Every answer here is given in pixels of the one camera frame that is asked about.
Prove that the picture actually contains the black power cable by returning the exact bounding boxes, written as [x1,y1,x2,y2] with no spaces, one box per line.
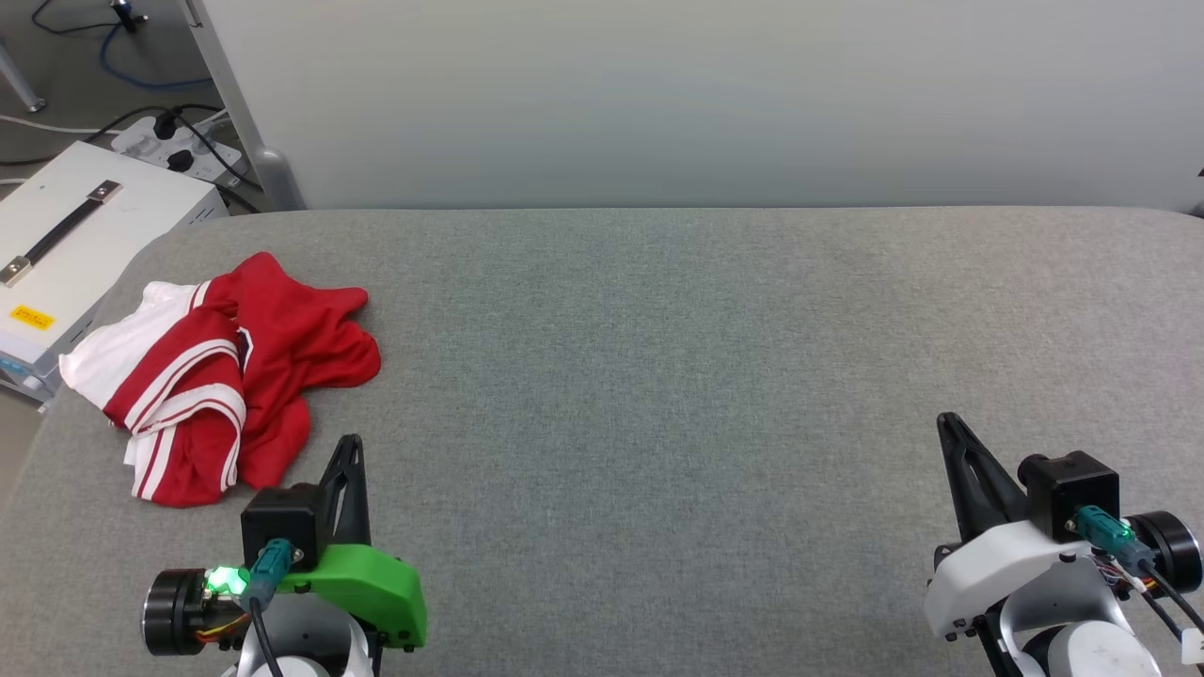
[85,103,266,213]

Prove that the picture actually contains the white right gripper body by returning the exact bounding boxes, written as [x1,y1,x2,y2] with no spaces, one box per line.
[924,511,1204,643]

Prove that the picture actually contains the thin black cable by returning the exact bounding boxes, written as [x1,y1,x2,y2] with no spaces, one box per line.
[31,0,151,37]

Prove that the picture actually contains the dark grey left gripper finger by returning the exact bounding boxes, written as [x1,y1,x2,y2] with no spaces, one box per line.
[320,434,371,548]

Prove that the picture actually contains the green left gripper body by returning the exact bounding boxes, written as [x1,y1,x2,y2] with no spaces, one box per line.
[143,543,427,657]

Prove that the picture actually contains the white power strip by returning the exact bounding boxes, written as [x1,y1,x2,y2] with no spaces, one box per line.
[111,111,247,184]

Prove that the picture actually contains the left teal plug black cable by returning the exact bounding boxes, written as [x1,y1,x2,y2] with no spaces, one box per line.
[246,538,294,677]

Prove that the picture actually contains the right teal plug black cable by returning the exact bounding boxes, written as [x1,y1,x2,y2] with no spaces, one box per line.
[1072,505,1204,664]

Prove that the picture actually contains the black strap handle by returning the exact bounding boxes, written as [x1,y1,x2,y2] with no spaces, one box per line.
[0,181,123,288]

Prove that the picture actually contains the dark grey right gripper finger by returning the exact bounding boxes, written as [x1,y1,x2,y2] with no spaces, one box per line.
[937,412,1029,545]

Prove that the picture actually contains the white cable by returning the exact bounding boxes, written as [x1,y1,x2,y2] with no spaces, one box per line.
[0,113,119,138]

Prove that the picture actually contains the teal plug black cable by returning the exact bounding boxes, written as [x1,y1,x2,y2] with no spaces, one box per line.
[1072,505,1204,664]
[246,538,294,677]

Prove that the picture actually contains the grey metal partition post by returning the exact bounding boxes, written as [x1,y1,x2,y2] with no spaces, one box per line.
[186,0,308,213]

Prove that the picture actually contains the red and white shirt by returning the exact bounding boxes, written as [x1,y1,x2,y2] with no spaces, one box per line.
[59,251,383,509]

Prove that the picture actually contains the blue cable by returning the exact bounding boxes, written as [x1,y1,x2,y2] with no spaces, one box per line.
[99,24,215,93]

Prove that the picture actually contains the grey metal furniture leg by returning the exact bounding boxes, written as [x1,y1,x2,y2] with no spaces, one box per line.
[0,42,46,114]

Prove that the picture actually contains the white metal equipment box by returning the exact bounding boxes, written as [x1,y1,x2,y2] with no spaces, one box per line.
[0,141,230,405]

